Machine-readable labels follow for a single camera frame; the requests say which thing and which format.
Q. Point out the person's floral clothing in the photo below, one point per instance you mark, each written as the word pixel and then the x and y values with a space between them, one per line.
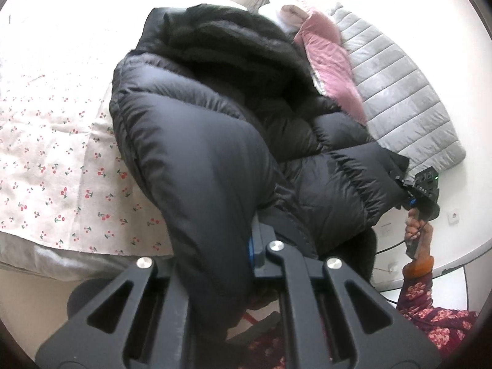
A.
pixel 442 326

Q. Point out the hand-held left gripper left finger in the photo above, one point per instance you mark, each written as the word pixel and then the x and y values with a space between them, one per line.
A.
pixel 173 315

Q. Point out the white wall socket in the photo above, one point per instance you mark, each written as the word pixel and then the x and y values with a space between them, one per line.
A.
pixel 453 216

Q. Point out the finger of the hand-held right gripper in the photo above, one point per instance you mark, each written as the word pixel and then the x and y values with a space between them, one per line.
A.
pixel 403 185

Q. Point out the white pillow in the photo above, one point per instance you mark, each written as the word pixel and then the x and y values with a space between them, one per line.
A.
pixel 276 9

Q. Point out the person's right hand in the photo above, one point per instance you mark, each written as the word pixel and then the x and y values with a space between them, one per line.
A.
pixel 413 228

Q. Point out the grey quilted mat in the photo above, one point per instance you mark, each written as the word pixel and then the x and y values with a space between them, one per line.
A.
pixel 403 96

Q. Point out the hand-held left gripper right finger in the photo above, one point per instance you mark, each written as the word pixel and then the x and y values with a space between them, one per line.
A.
pixel 251 251

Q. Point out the black down jacket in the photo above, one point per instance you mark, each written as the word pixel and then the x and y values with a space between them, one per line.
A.
pixel 215 153

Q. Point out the cherry print bed sheet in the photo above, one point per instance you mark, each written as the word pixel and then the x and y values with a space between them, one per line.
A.
pixel 57 153

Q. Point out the person's right forearm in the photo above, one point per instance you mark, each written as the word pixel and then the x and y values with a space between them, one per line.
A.
pixel 417 280

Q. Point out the floral cherry-print bedsheet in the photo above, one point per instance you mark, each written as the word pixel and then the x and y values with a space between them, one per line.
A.
pixel 57 267

